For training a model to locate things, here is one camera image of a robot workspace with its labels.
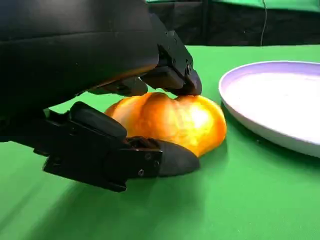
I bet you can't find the lilac plate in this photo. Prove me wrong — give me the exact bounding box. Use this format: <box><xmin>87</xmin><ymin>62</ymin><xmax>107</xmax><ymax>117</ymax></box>
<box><xmin>218</xmin><ymin>60</ymin><xmax>320</xmax><ymax>159</ymax></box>

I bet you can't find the black backdrop cloth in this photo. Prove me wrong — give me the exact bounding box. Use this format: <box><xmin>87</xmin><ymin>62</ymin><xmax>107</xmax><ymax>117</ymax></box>
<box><xmin>147</xmin><ymin>0</ymin><xmax>320</xmax><ymax>47</ymax></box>

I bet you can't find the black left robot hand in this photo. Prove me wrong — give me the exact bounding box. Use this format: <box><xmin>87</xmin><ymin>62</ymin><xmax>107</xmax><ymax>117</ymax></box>
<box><xmin>0</xmin><ymin>0</ymin><xmax>203</xmax><ymax>193</ymax></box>

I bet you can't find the green cloth on neighbouring table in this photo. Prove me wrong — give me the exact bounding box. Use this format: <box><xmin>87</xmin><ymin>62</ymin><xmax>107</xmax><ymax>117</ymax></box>
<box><xmin>146</xmin><ymin>0</ymin><xmax>320</xmax><ymax>10</ymax></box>

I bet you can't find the orange and white bread roll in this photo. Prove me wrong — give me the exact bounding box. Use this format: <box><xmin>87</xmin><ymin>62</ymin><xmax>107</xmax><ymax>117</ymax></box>
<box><xmin>104</xmin><ymin>91</ymin><xmax>228</xmax><ymax>158</ymax></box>

